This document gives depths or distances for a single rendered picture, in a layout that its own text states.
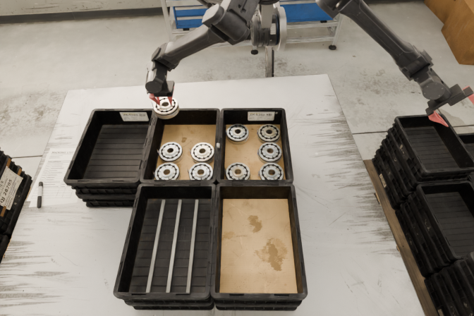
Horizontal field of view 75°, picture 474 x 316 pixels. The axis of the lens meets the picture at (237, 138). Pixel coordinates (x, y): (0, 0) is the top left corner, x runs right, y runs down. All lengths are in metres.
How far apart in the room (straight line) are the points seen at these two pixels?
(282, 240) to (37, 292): 0.95
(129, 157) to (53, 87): 2.06
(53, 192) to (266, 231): 1.01
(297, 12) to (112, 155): 2.27
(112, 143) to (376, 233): 1.23
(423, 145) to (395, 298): 1.03
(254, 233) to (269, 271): 0.15
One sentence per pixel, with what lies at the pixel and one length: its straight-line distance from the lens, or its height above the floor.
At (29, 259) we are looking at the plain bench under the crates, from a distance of 1.57.
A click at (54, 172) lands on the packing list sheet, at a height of 0.70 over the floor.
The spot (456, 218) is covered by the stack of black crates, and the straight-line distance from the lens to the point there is 2.08.
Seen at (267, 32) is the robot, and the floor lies 1.16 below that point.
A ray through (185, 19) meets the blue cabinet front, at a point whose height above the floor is 0.42.
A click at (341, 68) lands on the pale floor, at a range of 3.27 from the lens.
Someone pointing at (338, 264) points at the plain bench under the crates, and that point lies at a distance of 1.36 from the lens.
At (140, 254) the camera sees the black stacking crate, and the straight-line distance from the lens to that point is 1.24.
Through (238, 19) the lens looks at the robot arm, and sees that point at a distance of 0.84.
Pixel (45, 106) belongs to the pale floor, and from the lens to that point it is 3.26.
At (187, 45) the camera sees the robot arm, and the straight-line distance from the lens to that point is 0.97.
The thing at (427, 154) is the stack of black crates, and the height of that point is 0.49.
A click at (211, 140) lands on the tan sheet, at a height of 0.83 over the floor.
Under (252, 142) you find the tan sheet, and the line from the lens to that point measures 1.43.
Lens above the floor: 1.96
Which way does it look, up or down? 52 degrees down
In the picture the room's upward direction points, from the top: 1 degrees counter-clockwise
